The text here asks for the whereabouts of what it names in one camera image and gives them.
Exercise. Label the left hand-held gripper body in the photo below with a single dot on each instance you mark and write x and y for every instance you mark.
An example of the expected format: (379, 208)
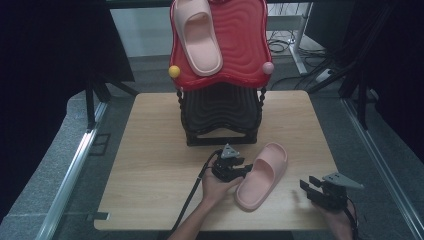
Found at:
(226, 166)

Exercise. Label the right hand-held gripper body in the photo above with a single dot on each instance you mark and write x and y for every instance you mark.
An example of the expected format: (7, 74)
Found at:
(333, 193)

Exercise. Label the pink rubber slipper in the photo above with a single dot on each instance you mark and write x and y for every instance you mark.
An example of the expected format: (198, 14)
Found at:
(253, 196)
(200, 56)

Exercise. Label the black rack with red shelf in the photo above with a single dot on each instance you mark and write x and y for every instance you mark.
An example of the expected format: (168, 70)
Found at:
(240, 40)

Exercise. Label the person's left hand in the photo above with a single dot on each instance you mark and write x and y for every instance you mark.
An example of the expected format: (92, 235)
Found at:
(215, 188)

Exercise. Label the person's right hand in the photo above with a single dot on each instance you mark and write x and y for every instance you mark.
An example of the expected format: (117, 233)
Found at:
(338, 223)

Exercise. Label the pink ball knob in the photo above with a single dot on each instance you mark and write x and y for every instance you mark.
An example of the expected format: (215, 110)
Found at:
(268, 68)

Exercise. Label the white power strip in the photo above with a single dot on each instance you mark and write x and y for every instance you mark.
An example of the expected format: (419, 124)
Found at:
(324, 75)

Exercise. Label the yellow ball knob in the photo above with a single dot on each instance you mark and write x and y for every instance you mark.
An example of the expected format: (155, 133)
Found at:
(174, 71)

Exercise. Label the black metal stand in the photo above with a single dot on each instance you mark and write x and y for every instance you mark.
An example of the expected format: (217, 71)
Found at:
(361, 76)

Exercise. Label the black tripod stand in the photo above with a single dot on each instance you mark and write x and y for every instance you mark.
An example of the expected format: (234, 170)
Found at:
(96, 90)

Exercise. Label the dark curtain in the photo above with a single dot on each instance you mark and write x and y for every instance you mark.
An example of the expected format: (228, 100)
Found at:
(43, 66)

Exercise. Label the aluminium rail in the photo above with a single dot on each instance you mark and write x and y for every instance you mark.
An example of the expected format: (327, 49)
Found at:
(383, 166)
(71, 173)

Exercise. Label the white metal desk frame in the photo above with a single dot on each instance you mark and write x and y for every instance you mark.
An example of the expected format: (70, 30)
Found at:
(293, 36)

